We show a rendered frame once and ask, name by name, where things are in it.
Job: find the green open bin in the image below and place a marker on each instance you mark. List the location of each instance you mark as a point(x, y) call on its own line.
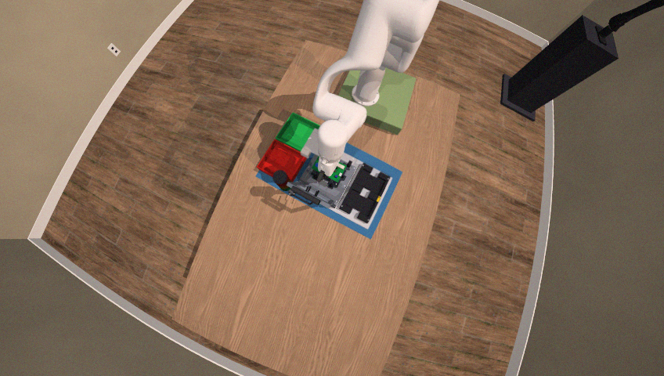
point(296, 131)

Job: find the red bin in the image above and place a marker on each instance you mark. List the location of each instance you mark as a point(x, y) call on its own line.
point(280, 156)

